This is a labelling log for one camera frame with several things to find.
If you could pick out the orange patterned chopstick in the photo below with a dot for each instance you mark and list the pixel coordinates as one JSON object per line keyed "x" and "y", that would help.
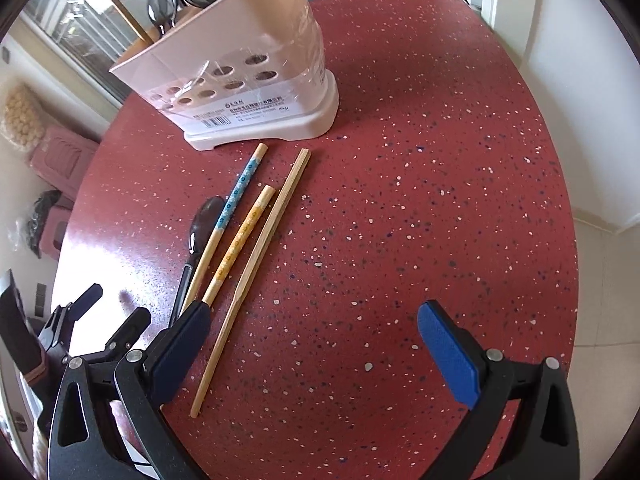
{"x": 247, "y": 230}

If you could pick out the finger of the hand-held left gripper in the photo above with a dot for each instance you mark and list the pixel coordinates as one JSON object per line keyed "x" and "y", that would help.
{"x": 132, "y": 330}
{"x": 87, "y": 300}

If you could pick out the bag of yellow balls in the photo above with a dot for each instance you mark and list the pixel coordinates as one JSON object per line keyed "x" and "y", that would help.
{"x": 22, "y": 115}

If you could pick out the sliding glass door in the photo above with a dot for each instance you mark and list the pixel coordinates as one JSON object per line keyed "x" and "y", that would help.
{"x": 85, "y": 25}

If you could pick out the blue patterned chopstick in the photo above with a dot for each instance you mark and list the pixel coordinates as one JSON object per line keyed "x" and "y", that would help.
{"x": 243, "y": 185}

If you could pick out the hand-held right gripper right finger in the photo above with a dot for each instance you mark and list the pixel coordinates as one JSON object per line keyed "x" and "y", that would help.
{"x": 447, "y": 355}

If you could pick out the stack of pink stools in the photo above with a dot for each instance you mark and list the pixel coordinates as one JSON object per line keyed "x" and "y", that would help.
{"x": 62, "y": 157}

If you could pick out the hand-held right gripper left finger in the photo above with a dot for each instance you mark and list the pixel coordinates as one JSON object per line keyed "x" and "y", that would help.
{"x": 182, "y": 355}

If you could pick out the plain bamboo chopstick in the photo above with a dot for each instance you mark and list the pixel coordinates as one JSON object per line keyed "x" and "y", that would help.
{"x": 127, "y": 12}
{"x": 274, "y": 217}

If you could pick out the pink plastic utensil holder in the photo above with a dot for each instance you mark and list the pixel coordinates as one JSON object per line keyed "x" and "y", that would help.
{"x": 280, "y": 20}

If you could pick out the black plastic bag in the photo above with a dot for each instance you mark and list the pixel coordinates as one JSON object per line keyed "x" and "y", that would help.
{"x": 42, "y": 215}

